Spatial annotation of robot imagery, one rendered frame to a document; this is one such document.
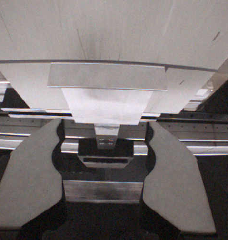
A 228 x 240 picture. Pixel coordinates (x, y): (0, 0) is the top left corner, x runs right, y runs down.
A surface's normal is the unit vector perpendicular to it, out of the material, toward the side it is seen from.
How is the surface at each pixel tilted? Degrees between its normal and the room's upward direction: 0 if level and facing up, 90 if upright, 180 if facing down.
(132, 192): 90
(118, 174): 90
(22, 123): 90
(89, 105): 0
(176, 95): 0
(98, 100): 0
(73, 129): 90
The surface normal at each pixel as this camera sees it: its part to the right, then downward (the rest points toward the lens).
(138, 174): 0.04, -0.35
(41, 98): -0.02, 0.94
